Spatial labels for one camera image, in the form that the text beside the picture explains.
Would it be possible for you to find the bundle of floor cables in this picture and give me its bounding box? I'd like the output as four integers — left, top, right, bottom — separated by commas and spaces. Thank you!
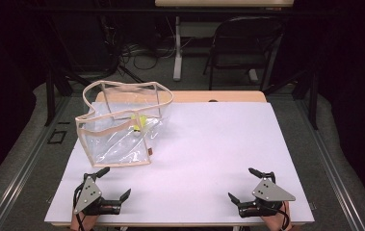
118, 37, 178, 71

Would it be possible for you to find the person's right hand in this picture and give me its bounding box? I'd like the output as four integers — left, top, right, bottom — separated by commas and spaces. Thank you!
247, 201, 293, 231

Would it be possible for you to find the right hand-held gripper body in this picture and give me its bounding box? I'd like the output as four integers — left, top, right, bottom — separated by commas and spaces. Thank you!
237, 171, 297, 219

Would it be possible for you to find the black folding chair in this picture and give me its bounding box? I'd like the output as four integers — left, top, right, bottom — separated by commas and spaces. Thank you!
203, 15, 286, 92

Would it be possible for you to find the clear bag with beige trim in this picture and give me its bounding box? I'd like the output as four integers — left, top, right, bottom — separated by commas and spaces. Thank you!
74, 80, 174, 168

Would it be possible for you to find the person's left hand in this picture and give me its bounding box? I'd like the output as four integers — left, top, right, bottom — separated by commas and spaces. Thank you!
69, 205, 115, 231

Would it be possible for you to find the yellow shuttlecock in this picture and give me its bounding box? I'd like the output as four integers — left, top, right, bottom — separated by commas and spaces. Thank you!
130, 114, 148, 138

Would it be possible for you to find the metal floor rail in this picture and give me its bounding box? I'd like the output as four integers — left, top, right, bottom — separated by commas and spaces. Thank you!
0, 95, 72, 231
294, 97, 365, 231

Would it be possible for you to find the black floor socket frame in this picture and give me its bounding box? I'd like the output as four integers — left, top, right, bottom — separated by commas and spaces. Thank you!
47, 128, 68, 145

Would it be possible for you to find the black metal stand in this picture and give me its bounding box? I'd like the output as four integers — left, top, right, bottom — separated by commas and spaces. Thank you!
43, 67, 75, 127
262, 67, 320, 131

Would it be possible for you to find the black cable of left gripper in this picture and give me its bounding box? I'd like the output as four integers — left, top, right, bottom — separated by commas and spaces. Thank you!
71, 183, 88, 231

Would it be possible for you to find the white desk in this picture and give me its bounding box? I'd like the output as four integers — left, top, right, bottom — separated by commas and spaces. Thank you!
154, 0, 296, 82

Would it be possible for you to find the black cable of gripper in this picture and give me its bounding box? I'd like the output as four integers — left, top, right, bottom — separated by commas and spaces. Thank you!
71, 183, 88, 231
268, 202, 292, 231

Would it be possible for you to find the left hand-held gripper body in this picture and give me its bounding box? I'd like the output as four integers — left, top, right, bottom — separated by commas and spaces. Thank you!
72, 172, 122, 217

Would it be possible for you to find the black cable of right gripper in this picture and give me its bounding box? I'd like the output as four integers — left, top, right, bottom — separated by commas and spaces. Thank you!
268, 202, 292, 231

